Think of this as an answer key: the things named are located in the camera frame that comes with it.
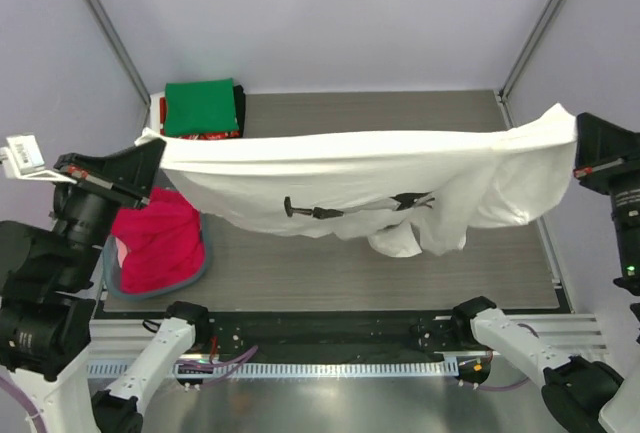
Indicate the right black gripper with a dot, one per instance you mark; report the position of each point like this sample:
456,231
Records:
602,146

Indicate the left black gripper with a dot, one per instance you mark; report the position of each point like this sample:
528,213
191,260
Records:
128,173

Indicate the white printed t-shirt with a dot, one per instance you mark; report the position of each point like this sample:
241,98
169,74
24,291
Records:
406,192

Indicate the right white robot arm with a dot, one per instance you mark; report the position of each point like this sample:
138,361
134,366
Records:
581,395

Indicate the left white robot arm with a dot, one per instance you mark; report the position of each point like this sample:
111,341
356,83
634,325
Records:
45,323

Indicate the folded white t-shirt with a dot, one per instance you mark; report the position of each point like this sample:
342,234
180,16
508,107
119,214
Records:
157,112

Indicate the pink t-shirt in basket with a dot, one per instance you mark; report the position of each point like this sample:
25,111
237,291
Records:
163,243

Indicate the folded red printed t-shirt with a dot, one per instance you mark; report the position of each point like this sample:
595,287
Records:
202,136

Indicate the grey laundry basket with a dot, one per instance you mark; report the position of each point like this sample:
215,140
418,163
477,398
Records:
112,276

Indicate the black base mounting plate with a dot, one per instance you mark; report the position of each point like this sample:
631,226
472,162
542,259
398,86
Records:
337,337

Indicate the left aluminium corner post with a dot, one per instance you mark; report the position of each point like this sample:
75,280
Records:
118,48

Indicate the aluminium corner post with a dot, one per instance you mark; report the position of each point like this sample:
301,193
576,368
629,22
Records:
549,13
118,48

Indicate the right aluminium corner post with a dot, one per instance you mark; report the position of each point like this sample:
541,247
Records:
549,13

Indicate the aluminium frame rail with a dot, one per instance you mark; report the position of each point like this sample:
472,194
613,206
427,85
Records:
126,338

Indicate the slotted grey cable duct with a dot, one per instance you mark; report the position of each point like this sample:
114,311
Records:
112,369

